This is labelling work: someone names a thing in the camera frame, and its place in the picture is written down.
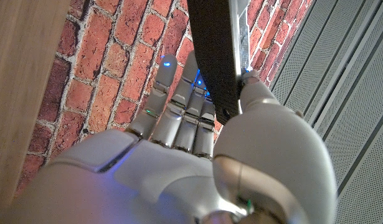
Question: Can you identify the black stapler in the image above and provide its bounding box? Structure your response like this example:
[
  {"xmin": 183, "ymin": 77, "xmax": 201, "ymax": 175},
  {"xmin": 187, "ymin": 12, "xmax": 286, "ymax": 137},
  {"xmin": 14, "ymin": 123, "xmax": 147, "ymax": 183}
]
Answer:
[{"xmin": 186, "ymin": 0, "xmax": 253, "ymax": 125}]

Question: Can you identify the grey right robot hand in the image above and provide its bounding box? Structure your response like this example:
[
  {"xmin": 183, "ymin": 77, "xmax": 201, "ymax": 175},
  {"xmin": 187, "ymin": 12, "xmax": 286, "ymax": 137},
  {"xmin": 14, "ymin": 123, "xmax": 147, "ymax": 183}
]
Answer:
[{"xmin": 4, "ymin": 51, "xmax": 338, "ymax": 224}]

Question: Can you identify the red brick print backdrop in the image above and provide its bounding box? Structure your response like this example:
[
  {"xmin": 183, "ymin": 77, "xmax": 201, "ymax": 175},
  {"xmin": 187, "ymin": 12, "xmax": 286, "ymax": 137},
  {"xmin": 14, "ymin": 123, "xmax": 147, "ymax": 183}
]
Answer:
[{"xmin": 13, "ymin": 0, "xmax": 313, "ymax": 200}]

